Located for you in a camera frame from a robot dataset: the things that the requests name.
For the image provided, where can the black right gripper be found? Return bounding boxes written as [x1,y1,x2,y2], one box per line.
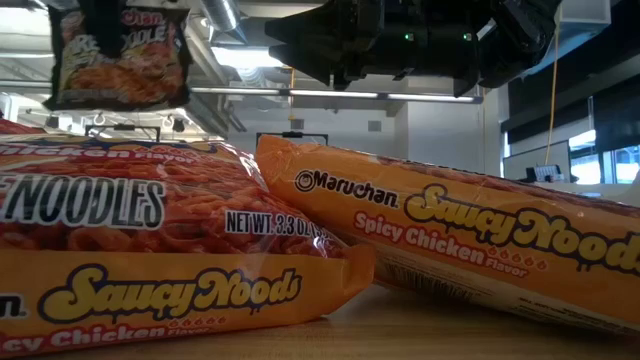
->
[264,0,484,96]

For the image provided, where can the black Fire Noodles pack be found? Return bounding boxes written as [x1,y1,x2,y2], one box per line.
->
[43,3,195,112]

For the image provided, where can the orange Saucy Noods pack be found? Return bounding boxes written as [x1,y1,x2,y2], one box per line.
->
[0,118,377,359]
[254,133,640,337]

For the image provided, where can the long ceiling light bar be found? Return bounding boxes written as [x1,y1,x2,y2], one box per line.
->
[0,79,484,105]

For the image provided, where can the white partition panel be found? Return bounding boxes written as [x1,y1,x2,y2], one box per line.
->
[502,139,572,182]

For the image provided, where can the black desk device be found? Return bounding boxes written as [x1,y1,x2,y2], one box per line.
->
[524,163,567,184]

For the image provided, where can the silver round ventilation duct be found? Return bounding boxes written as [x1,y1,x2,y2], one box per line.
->
[199,0,249,46]

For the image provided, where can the yellow hanging cable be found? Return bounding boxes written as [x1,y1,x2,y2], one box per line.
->
[543,4,564,166]

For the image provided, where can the light grey ceiling duct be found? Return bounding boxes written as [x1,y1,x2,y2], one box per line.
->
[524,0,612,79]

